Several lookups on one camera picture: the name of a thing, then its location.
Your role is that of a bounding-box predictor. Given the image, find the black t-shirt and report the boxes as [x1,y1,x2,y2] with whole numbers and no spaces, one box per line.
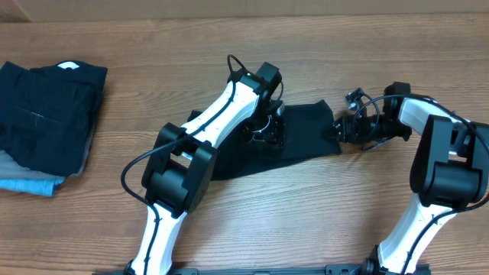
[177,100,342,180]

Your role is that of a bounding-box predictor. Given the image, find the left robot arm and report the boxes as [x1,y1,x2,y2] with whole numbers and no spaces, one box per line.
[123,63,283,274]

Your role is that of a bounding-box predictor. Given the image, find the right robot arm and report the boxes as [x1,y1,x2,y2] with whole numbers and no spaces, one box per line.
[325,82,488,274]

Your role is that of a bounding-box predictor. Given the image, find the folded black garment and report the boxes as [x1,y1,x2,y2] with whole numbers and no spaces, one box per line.
[1,61,108,176]

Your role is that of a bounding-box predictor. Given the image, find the folded blue garment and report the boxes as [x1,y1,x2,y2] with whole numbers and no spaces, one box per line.
[1,177,65,196]

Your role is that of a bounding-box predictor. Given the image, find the folded grey garment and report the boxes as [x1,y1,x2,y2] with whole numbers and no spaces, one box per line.
[1,125,96,180]

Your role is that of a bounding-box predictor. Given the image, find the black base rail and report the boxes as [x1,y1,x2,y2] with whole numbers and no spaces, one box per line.
[91,263,432,275]

